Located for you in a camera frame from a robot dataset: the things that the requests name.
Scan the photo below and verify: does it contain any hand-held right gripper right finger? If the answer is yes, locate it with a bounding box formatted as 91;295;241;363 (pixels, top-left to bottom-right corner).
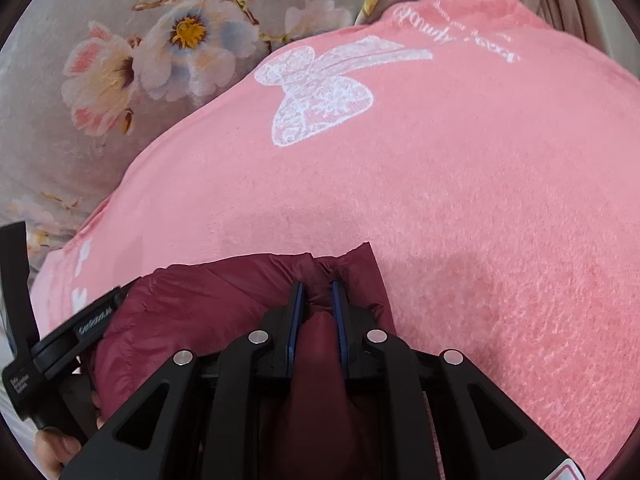
330;280;576;480

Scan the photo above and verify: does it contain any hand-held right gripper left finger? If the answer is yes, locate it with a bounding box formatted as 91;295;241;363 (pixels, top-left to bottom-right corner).
60;280;305;480

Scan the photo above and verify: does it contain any maroon puffer jacket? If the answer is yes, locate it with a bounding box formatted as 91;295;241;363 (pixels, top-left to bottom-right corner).
82;241;398;480

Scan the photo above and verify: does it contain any person's left hand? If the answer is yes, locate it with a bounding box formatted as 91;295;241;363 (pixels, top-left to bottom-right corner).
35;429;85;480

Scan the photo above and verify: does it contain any pink fleece blanket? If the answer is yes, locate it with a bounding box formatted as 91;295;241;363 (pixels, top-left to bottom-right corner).
27;0;640;480

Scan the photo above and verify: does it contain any grey floral bedsheet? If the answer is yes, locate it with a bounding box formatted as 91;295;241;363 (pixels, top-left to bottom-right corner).
0;0;451;281

